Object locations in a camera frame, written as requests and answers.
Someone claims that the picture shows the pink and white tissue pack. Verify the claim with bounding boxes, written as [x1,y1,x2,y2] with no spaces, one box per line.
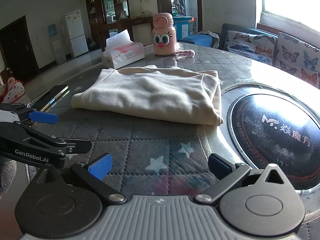
[101,29,145,70]

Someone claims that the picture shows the dark blue sofa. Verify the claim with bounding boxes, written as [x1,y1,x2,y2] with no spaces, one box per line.
[177,23,320,90]

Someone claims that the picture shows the white fridge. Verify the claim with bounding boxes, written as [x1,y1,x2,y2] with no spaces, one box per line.
[64,10,88,58]

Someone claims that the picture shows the pink bottle strap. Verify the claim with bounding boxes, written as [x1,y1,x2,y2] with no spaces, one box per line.
[175,49,195,58]

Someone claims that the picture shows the black smartphone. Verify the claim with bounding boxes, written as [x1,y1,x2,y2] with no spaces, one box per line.
[37,84,69,112]

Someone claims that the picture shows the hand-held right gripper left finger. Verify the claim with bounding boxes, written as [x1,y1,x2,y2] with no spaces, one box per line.
[34,153,127,204]

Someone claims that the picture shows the pink cartoon face bottle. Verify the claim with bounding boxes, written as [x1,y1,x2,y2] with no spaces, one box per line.
[152,13,177,56]

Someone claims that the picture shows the cream pants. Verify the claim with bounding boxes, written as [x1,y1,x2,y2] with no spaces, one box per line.
[71,65,224,126]

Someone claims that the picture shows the dark wooden display cabinet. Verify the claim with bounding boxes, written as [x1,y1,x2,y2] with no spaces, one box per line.
[84,0,157,52]

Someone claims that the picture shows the grey patterned blanket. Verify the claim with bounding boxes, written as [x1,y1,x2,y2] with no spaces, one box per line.
[196,30,220,48]

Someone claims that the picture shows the hanging grey clothes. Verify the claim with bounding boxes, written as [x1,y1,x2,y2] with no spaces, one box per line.
[174,0,186,13]

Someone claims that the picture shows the white water dispenser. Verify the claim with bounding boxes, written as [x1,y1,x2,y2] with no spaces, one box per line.
[47,24,67,64]

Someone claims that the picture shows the dark wooden door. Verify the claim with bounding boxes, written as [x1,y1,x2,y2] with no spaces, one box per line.
[0,15,39,80]

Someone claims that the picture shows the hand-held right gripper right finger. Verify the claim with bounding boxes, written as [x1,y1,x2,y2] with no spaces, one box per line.
[195,153,288,204]

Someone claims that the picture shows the round black induction cooktop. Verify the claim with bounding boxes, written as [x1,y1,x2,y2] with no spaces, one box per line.
[221,84,320,195]

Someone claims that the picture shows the polka dot bag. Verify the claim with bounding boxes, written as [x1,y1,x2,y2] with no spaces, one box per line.
[0,77,25,103]

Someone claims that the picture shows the dark wooden door frame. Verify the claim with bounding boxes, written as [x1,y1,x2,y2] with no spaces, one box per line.
[154,0,202,34]

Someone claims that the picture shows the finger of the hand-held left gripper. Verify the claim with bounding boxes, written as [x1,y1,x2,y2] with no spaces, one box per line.
[17,125,92,155]
[0,102,58,125]

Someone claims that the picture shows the grey quilted star table cover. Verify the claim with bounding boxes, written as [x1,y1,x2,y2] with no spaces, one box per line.
[25,41,320,240]

